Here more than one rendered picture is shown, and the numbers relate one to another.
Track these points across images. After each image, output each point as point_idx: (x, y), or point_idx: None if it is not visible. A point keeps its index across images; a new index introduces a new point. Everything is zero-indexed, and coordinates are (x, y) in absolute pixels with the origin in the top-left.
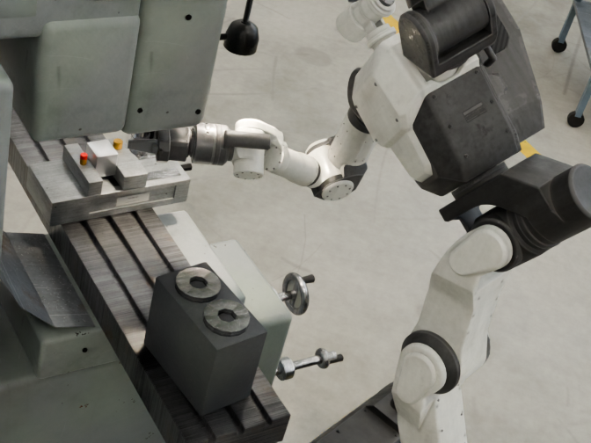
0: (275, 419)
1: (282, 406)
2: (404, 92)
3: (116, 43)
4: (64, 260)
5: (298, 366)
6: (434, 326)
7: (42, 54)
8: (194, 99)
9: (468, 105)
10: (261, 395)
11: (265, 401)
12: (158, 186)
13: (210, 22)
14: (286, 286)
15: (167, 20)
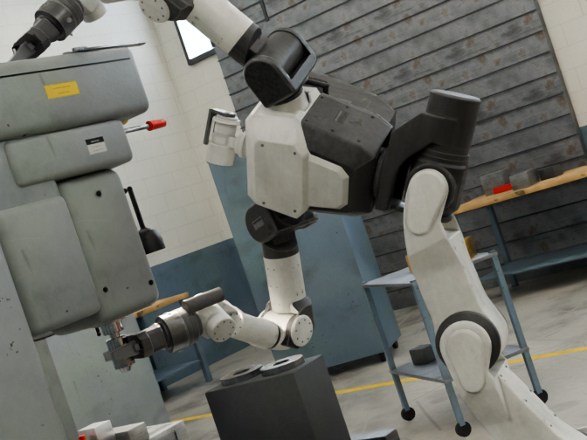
0: (387, 435)
1: (384, 430)
2: (285, 128)
3: (56, 220)
4: None
5: None
6: (446, 309)
7: (4, 243)
8: (142, 271)
9: (334, 115)
10: (361, 437)
11: (368, 436)
12: (161, 435)
13: (117, 195)
14: None
15: (85, 199)
